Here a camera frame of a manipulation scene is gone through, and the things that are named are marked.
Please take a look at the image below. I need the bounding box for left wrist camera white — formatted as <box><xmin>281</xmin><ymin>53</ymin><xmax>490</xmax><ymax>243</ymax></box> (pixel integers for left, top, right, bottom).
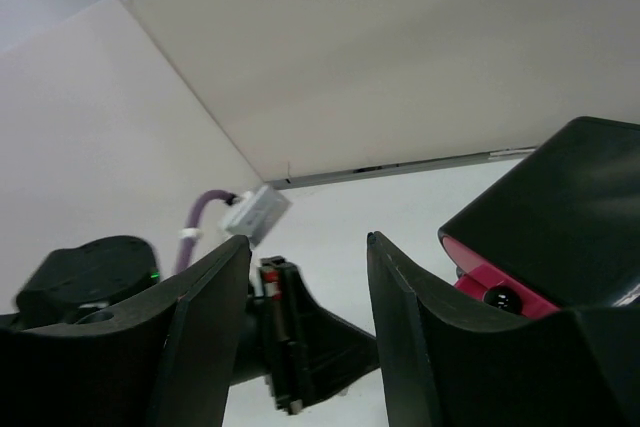
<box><xmin>219</xmin><ymin>184</ymin><xmax>291</xmax><ymax>248</ymax></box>

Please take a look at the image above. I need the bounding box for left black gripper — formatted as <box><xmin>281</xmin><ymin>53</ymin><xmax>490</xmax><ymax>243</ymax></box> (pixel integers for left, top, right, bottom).
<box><xmin>231</xmin><ymin>256</ymin><xmax>380</xmax><ymax>415</ymax></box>

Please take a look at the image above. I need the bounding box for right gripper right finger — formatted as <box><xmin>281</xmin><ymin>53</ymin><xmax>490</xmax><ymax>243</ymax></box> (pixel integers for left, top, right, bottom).
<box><xmin>367</xmin><ymin>232</ymin><xmax>639</xmax><ymax>426</ymax></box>

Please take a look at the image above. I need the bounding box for black drawer organizer box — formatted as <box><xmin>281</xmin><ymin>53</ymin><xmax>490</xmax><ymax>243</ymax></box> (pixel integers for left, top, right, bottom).
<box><xmin>439</xmin><ymin>117</ymin><xmax>639</xmax><ymax>309</ymax></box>

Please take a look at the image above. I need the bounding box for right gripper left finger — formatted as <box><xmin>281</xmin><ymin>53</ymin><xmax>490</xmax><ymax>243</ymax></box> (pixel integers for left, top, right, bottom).
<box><xmin>1</xmin><ymin>235</ymin><xmax>252</xmax><ymax>426</ymax></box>

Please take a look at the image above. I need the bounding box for aluminium rail back edge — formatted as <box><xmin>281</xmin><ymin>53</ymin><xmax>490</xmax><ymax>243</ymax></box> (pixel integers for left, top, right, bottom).
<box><xmin>268</xmin><ymin>146</ymin><xmax>536</xmax><ymax>190</ymax></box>

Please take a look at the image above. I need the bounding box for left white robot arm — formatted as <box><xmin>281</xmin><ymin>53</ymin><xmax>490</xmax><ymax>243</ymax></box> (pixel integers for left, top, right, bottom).
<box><xmin>1</xmin><ymin>236</ymin><xmax>379</xmax><ymax>426</ymax></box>

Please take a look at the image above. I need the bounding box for pink drawer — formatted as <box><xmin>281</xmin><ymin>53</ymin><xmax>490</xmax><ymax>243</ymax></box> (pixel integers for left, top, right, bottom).
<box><xmin>441</xmin><ymin>236</ymin><xmax>485</xmax><ymax>273</ymax></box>
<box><xmin>454</xmin><ymin>266</ymin><xmax>559</xmax><ymax>319</ymax></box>

